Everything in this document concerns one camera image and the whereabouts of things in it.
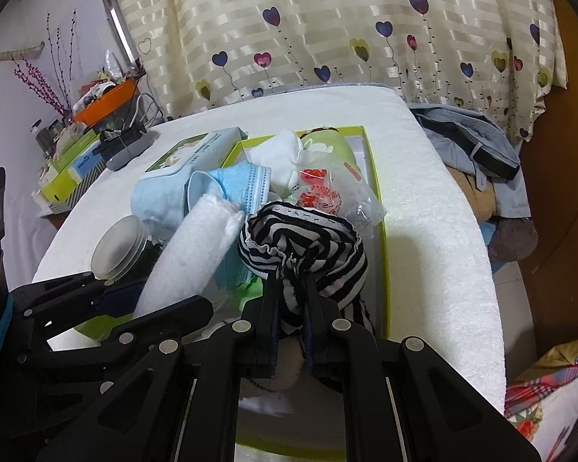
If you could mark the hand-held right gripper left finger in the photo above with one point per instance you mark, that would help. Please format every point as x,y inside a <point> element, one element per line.
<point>260,337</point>

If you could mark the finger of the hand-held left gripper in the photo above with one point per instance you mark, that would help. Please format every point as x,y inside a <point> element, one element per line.
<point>173,320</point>
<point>120,298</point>

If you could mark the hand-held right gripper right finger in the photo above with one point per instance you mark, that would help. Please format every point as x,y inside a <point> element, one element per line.
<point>325,341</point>

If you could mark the white towel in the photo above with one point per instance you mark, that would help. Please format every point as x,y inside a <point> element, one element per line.
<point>188,250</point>

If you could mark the black white striped cloth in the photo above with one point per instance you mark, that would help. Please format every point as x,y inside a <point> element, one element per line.
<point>313,250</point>

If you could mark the lime green shallow box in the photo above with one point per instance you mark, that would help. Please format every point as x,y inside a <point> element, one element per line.
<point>378,250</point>

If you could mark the red snack packet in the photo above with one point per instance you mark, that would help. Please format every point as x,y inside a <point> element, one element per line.
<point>332,197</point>

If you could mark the blue face mask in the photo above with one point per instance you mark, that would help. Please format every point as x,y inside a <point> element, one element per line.
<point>241,183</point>

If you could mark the green glass jar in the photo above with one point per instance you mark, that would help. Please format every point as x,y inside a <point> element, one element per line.
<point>89,332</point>

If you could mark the dark jar with frosted lid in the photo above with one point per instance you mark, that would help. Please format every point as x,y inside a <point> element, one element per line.
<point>118,245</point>

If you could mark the striped tray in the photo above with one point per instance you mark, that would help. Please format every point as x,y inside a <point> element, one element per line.
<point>77,197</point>

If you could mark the lime green storage box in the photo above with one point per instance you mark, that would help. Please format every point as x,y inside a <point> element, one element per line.
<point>62,183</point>

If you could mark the blue tissue pack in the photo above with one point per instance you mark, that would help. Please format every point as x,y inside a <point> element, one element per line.
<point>86,163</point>

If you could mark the grey VR headset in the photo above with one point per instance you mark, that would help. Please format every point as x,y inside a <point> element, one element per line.
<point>125,151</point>

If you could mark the light blue wet wipes pack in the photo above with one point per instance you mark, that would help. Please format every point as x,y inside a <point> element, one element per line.
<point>188,154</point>

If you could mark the green white socks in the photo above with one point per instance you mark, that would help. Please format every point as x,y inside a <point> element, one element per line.
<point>332,149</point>

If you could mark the orange tray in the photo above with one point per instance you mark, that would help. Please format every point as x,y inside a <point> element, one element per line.
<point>106,103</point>

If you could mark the tan clothing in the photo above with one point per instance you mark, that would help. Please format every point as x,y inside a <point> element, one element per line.
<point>474,197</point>

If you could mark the red flower branches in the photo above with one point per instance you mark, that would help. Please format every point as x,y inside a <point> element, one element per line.
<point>43,86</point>

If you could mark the colourful plaid cloth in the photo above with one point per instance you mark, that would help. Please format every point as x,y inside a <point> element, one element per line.
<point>549,394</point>

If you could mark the grey clothing pile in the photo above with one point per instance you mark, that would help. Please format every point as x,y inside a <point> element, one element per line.
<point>467,139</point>

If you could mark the dark bare branches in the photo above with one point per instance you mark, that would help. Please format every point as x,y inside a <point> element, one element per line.
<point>62,57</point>

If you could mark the wooden wardrobe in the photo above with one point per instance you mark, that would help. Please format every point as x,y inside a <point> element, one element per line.
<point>568,178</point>

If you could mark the heart print curtain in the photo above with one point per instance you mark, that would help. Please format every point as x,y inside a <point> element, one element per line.
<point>342,9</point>

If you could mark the window frame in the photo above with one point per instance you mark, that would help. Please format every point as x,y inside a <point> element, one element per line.
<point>120,24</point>

